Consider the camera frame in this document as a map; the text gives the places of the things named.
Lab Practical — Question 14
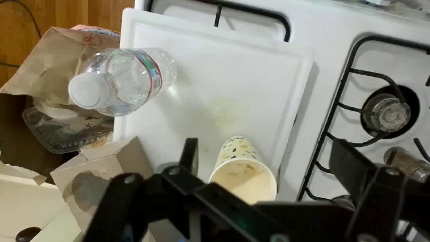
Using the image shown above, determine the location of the white box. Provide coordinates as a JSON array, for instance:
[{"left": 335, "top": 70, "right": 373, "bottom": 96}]
[{"left": 0, "top": 160, "right": 83, "bottom": 242}]

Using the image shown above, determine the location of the white gas stove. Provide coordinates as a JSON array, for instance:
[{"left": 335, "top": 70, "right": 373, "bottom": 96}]
[{"left": 134, "top": 0, "right": 430, "bottom": 242}]

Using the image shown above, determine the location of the brown paper bag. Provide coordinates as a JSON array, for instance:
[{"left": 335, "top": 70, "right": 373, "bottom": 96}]
[{"left": 0, "top": 26, "right": 123, "bottom": 112}]

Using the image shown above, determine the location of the white plastic cutting board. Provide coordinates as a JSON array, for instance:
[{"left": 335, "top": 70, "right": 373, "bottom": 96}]
[{"left": 112, "top": 7, "right": 315, "bottom": 201}]

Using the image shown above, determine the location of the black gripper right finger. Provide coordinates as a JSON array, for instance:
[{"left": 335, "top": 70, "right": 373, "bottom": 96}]
[{"left": 331, "top": 139, "right": 430, "bottom": 242}]

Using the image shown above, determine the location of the small metal cup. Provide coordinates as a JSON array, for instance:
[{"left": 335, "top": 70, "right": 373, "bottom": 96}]
[{"left": 384, "top": 147, "right": 430, "bottom": 183}]

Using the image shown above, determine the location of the cardboard cup carrier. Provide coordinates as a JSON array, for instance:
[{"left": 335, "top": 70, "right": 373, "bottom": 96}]
[{"left": 50, "top": 136, "right": 155, "bottom": 234}]

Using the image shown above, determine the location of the clear plastic food container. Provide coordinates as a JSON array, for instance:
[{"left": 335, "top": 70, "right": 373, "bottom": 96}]
[{"left": 22, "top": 104, "right": 115, "bottom": 156}]

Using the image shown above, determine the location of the thin black wall cable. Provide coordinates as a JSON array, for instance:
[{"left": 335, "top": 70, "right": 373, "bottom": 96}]
[{"left": 0, "top": 0, "right": 45, "bottom": 69}]

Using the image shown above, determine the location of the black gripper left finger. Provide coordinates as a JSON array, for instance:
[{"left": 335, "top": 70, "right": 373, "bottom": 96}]
[{"left": 83, "top": 137, "right": 288, "bottom": 242}]

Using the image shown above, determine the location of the dotted paper cup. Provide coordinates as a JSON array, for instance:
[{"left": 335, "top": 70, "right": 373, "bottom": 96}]
[{"left": 208, "top": 135, "right": 279, "bottom": 206}]

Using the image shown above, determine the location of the black stove grate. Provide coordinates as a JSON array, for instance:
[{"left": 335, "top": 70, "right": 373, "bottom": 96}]
[
  {"left": 147, "top": 0, "right": 294, "bottom": 43},
  {"left": 298, "top": 31, "right": 430, "bottom": 205}
]

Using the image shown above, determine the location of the clear plastic water bottle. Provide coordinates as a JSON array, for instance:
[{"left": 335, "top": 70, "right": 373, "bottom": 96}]
[{"left": 68, "top": 47, "right": 179, "bottom": 119}]

